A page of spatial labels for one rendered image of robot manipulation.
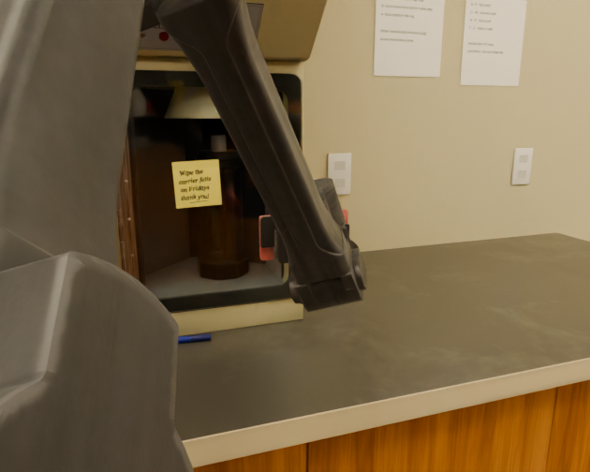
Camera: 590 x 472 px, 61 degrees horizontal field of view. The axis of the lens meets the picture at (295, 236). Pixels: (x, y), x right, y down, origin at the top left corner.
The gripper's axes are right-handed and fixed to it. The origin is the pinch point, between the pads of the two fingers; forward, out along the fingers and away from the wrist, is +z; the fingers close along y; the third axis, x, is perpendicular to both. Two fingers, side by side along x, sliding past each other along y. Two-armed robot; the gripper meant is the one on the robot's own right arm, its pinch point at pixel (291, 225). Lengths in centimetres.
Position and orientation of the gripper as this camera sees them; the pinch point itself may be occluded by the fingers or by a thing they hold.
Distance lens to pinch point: 81.8
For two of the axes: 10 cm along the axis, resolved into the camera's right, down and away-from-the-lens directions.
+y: -9.4, 0.9, -3.2
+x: 0.0, 9.7, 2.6
